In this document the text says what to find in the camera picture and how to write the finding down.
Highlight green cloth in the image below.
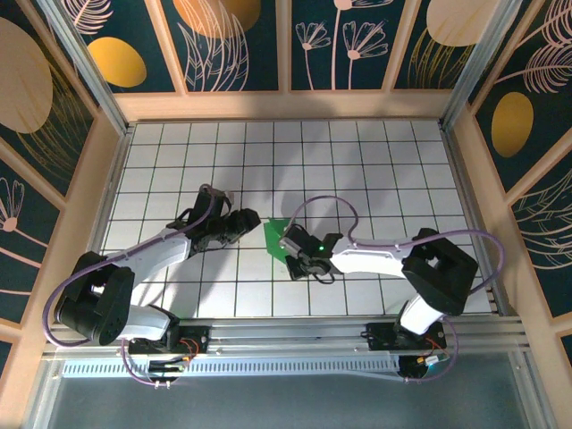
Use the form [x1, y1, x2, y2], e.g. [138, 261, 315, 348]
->
[262, 217, 297, 261]

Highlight black left controller box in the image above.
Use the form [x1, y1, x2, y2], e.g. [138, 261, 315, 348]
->
[147, 356, 189, 382]

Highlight orange circle white leaves panel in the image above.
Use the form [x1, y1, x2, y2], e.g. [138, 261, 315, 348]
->
[159, 0, 281, 93]

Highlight beige circle gold lines panel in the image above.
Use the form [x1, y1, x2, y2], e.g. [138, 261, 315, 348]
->
[392, 0, 491, 90]
[0, 15, 97, 198]

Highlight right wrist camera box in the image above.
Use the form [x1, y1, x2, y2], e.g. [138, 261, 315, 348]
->
[279, 224, 344, 260]

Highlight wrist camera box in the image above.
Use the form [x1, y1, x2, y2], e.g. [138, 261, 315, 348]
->
[192, 183, 237, 224]
[279, 224, 344, 260]

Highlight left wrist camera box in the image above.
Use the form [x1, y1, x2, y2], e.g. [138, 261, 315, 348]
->
[192, 183, 237, 224]

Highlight aluminium front frame rail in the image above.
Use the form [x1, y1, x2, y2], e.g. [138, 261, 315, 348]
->
[42, 315, 531, 361]

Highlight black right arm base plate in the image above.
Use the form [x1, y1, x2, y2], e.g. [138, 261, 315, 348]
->
[366, 321, 447, 352]

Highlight slotted grey cable duct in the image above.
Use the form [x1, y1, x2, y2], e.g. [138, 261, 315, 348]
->
[60, 357, 403, 380]

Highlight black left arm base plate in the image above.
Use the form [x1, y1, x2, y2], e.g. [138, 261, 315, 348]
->
[128, 324, 211, 357]

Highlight orange left base wires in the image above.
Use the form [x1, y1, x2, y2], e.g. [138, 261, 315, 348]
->
[177, 338, 201, 361]

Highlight orange base wires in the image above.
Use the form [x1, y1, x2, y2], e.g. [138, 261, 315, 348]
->
[177, 338, 201, 361]
[423, 335, 447, 358]

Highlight aluminium table side rail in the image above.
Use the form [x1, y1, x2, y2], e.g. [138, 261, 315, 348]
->
[87, 124, 135, 269]
[440, 120, 510, 319]

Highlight orange right base wires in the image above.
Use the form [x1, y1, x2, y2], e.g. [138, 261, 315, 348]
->
[423, 335, 447, 358]

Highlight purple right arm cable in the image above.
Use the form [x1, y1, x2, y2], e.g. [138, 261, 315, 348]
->
[285, 195, 507, 385]

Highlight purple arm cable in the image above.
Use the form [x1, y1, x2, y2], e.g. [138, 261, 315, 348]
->
[42, 185, 233, 391]
[285, 195, 507, 385]

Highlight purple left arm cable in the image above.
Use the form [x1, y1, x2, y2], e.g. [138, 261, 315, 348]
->
[42, 185, 233, 391]

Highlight white flowers wall panel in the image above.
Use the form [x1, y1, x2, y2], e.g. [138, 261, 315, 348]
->
[290, 0, 406, 92]

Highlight single white flower wall panel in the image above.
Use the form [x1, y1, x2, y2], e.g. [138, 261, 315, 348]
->
[0, 158, 62, 324]

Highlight aluminium frame post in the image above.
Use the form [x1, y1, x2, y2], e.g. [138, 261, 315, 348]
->
[20, 357, 63, 429]
[38, 0, 135, 138]
[440, 0, 524, 130]
[509, 352, 558, 429]

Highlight white leaf lines wall panel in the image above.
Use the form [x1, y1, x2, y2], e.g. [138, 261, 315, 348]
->
[509, 167, 572, 319]

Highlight yellow oval feather wall panel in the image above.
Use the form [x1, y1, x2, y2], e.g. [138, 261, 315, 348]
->
[468, 0, 572, 194]

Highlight aluminium front frame post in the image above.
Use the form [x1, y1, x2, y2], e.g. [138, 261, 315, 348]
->
[509, 352, 558, 429]
[20, 357, 63, 429]

